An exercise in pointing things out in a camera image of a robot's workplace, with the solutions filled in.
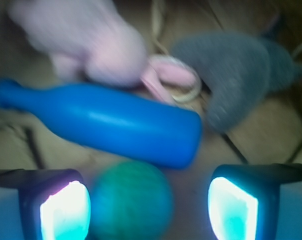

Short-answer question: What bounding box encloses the pink plush bunny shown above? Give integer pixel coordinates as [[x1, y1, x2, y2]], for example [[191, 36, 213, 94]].
[[7, 0, 202, 104]]

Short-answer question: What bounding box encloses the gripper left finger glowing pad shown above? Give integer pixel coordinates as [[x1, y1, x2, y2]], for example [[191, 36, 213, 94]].
[[0, 169, 91, 240]]

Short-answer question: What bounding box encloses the green textured ball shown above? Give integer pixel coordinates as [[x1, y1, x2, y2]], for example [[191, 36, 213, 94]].
[[90, 161, 174, 240]]

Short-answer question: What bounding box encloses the grey plush bunny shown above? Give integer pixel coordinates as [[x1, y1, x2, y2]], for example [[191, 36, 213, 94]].
[[170, 32, 302, 133]]

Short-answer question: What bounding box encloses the blue plastic bottle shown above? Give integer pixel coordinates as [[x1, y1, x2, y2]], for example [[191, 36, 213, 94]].
[[0, 79, 202, 169]]

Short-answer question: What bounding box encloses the brown paper bag tray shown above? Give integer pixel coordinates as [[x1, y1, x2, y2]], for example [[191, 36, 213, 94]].
[[0, 0, 302, 177]]

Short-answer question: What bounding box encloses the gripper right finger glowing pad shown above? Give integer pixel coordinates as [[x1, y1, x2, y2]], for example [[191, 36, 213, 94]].
[[207, 163, 302, 240]]

